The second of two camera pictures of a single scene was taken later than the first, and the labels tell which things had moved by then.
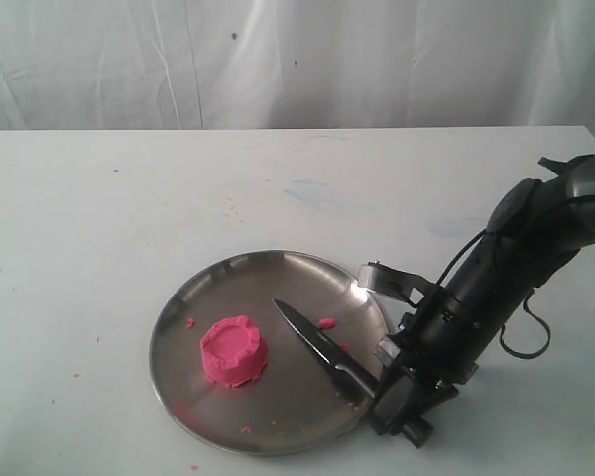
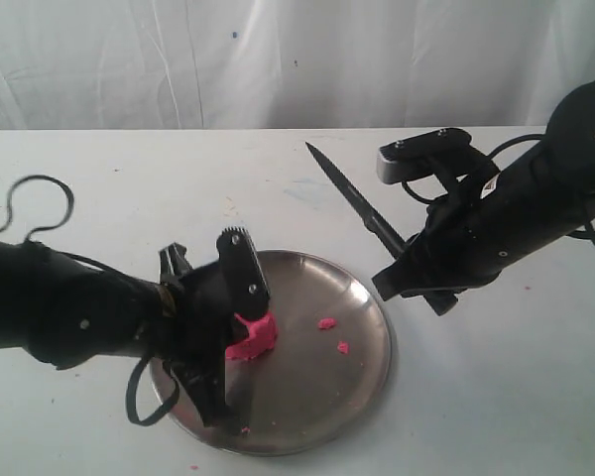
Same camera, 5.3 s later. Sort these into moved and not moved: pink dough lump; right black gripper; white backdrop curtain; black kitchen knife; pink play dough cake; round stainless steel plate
Moved: black kitchen knife; pink play dough cake; right black gripper
Not moved: pink dough lump; round stainless steel plate; white backdrop curtain
